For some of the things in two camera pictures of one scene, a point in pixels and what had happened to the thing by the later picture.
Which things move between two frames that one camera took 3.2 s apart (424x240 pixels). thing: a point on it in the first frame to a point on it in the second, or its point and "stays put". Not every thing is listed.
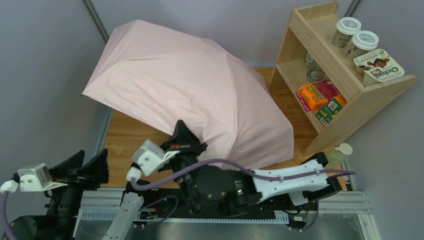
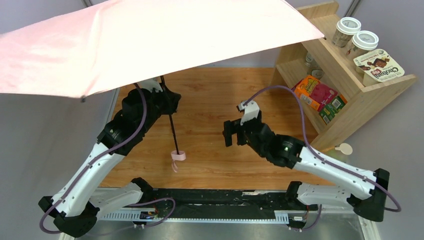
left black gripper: x=81 y=170 to x=171 y=102
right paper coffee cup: x=361 y=43 stays put
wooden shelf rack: x=327 y=86 stays put
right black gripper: x=184 y=147 to x=237 y=132
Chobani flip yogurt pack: x=377 y=66 stays put
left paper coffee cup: x=346 y=27 stays put
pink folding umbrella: x=166 y=77 to x=109 y=44
